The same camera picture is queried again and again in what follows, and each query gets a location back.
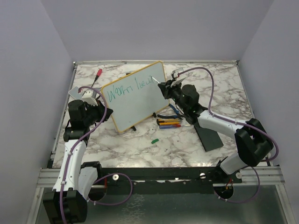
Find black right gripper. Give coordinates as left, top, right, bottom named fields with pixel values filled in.
left=159, top=79, right=188, bottom=112

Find yellow framed whiteboard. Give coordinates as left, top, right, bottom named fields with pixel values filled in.
left=101, top=61, right=169, bottom=132

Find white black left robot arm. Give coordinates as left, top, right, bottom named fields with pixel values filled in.
left=43, top=99, right=113, bottom=224

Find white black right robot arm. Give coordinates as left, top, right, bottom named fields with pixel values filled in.
left=157, top=80, right=274, bottom=182

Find orange pen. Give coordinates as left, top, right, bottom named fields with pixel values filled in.
left=158, top=122, right=180, bottom=126

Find blue red precision screwdriver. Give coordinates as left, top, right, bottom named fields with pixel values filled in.
left=159, top=124, right=191, bottom=129

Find black rectangular eraser block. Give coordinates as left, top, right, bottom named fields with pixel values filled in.
left=193, top=123, right=224, bottom=152

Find small white square device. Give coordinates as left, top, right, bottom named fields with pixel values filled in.
left=68, top=86, right=82, bottom=100

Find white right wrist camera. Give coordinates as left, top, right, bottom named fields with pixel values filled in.
left=171, top=68, right=185, bottom=87

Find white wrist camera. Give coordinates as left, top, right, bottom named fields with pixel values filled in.
left=81, top=90, right=98, bottom=106
left=171, top=68, right=185, bottom=87

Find blue handled cutting pliers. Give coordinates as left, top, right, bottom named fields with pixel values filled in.
left=157, top=104, right=184, bottom=120

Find red handled screwdriver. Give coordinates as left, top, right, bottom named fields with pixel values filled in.
left=92, top=69, right=102, bottom=87

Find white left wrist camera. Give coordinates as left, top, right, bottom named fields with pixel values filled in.
left=81, top=90, right=98, bottom=106

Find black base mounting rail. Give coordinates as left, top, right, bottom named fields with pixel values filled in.
left=101, top=167, right=242, bottom=195

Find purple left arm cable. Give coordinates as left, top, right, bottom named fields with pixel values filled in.
left=59, top=85, right=133, bottom=222

